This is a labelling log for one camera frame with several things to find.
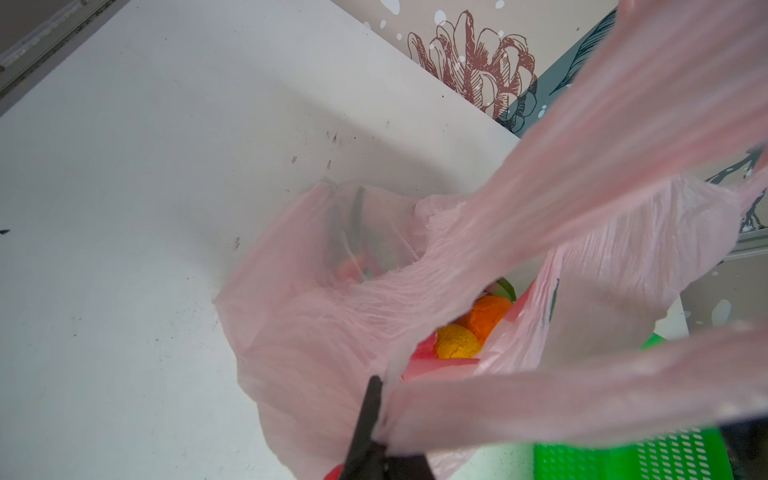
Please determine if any pink plastic bag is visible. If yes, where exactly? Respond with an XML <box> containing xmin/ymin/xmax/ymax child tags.
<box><xmin>215</xmin><ymin>1</ymin><xmax>767</xmax><ymax>479</ymax></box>

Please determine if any orange fruit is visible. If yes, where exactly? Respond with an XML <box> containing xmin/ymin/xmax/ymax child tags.
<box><xmin>458</xmin><ymin>295</ymin><xmax>513</xmax><ymax>344</ymax></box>

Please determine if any red fruit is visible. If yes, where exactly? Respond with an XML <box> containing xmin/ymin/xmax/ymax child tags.
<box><xmin>411</xmin><ymin>331</ymin><xmax>438</xmax><ymax>360</ymax></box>

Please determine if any green plastic perforated basket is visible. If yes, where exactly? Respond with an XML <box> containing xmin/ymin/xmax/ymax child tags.
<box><xmin>532</xmin><ymin>332</ymin><xmax>736</xmax><ymax>480</ymax></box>

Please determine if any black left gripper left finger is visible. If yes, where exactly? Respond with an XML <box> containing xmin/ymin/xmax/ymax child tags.
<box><xmin>339</xmin><ymin>376</ymin><xmax>435</xmax><ymax>480</ymax></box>

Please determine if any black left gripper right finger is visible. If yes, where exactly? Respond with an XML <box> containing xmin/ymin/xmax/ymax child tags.
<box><xmin>719</xmin><ymin>417</ymin><xmax>768</xmax><ymax>480</ymax></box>

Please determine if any yellow fruit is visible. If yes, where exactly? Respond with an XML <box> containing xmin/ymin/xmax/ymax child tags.
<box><xmin>435</xmin><ymin>324</ymin><xmax>482</xmax><ymax>360</ymax></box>

